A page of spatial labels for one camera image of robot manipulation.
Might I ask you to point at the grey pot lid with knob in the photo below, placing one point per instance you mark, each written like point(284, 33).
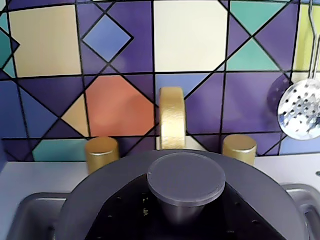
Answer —
point(186, 177)

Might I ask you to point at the steel skimmer spoon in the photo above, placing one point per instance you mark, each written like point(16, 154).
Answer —
point(300, 110)

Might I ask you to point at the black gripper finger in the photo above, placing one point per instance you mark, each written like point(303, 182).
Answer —
point(125, 215)
point(237, 220)

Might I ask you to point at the gold faucet knob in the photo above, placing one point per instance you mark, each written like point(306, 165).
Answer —
point(240, 150)
point(101, 155)

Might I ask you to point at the grey sink basin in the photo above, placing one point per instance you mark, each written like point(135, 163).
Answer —
point(37, 212)

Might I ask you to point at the gold faucet spout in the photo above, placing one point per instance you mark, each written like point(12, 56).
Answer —
point(172, 117)

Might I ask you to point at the blue toy kitchen unit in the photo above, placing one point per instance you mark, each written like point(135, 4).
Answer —
point(37, 175)

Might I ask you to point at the colourful tile backsplash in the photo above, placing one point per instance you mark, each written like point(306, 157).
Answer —
point(120, 112)

